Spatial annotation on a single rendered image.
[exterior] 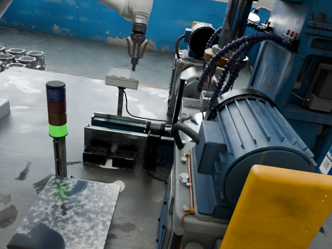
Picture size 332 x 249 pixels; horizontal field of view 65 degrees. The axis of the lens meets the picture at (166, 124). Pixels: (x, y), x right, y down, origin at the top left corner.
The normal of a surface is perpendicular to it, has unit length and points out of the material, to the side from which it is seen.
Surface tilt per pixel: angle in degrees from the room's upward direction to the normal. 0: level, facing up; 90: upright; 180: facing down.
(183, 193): 0
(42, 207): 0
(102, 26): 90
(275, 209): 90
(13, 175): 0
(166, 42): 90
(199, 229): 90
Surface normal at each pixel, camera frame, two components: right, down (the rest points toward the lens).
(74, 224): 0.15, -0.86
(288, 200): -0.04, 0.48
